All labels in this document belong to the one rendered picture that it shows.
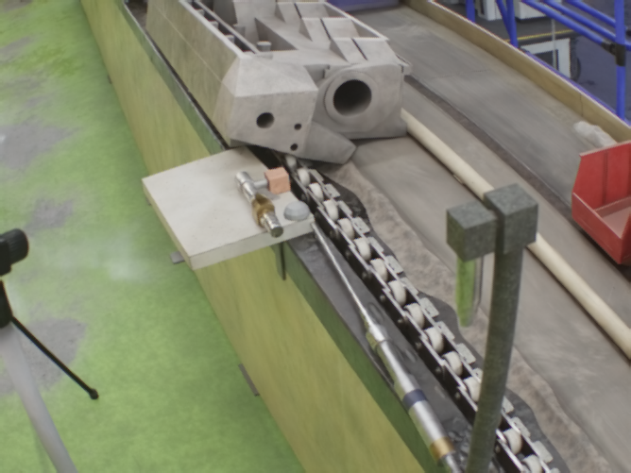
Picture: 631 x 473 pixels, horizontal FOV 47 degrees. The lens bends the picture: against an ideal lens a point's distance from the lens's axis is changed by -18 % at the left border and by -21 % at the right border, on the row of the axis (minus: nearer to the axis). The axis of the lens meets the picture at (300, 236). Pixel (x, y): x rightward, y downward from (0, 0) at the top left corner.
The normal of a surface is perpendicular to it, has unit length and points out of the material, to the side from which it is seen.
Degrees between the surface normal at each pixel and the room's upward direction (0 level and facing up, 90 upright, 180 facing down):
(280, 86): 38
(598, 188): 88
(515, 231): 90
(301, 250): 0
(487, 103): 0
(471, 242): 90
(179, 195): 0
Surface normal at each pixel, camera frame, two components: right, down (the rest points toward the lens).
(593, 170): 0.35, 0.46
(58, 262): -0.08, -0.83
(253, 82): 0.27, -0.40
